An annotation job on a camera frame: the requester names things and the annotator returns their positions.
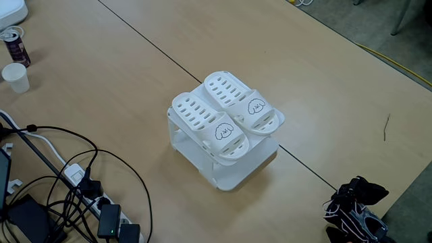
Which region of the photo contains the white slipper with dog print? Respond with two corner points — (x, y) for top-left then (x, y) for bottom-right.
(171, 92), (250, 161)
(203, 70), (281, 136)

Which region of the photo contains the white two-tier shoe rack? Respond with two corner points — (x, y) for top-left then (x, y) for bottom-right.
(167, 70), (286, 192)

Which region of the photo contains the grey chair leg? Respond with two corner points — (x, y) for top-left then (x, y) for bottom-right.
(390, 0), (413, 36)

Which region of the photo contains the black power adapter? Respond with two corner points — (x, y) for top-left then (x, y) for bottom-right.
(118, 223), (142, 243)

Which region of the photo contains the black adapter with green light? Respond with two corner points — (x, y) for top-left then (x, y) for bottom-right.
(97, 203), (122, 240)

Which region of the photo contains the black power plug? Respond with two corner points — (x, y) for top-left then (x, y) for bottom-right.
(78, 178), (104, 200)

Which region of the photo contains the white power strip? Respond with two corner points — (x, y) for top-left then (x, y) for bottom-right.
(63, 163), (145, 243)

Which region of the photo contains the black power brick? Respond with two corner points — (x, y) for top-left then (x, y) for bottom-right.
(5, 194), (67, 243)

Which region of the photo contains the dark laptop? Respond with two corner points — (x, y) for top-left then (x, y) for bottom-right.
(0, 148), (12, 217)

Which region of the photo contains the white paper cup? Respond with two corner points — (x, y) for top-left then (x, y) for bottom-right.
(1, 62), (31, 95)

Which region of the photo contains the dark purple drink can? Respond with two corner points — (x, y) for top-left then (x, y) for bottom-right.
(2, 30), (32, 68)

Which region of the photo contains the white box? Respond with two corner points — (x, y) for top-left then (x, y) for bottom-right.
(0, 0), (29, 31)

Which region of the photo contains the thin dark wire scrap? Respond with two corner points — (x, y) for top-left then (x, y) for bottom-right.
(383, 113), (392, 142)

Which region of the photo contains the long black looped cable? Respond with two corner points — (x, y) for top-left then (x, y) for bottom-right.
(45, 148), (154, 243)

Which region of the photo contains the white power strip cable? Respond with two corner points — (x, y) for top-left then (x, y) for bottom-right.
(0, 109), (68, 167)

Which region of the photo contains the black cable with ferrite bead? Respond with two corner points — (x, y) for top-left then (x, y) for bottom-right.
(0, 124), (99, 182)

